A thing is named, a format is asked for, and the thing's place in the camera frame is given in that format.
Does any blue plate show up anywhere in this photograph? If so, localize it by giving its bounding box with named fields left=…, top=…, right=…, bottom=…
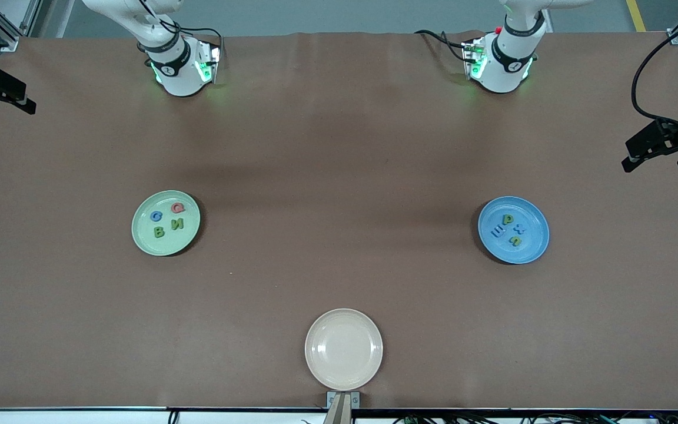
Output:
left=478, top=196, right=550, bottom=264

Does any light green plate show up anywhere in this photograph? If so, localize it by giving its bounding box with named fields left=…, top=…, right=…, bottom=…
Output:
left=131, top=190, right=201, bottom=257

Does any brown table cover sheet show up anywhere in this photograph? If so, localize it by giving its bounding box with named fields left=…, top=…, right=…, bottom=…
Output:
left=0, top=31, right=678, bottom=410

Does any beige plate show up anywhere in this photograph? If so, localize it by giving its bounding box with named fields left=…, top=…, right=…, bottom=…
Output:
left=305, top=309, right=384, bottom=391

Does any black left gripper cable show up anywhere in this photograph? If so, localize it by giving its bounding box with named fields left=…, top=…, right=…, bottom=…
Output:
left=631, top=26, right=678, bottom=124

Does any black right arm base cable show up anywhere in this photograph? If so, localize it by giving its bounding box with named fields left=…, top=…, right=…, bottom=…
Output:
left=136, top=0, right=224, bottom=67

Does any black arm base cable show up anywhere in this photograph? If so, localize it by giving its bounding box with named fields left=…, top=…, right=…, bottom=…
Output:
left=136, top=0, right=224, bottom=67
left=414, top=29, right=470, bottom=62

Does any black left arm base cable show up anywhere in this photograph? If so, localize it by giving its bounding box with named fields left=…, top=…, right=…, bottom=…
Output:
left=414, top=29, right=470, bottom=62

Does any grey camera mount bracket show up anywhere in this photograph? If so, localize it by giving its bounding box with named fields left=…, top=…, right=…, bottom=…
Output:
left=326, top=391, right=361, bottom=424

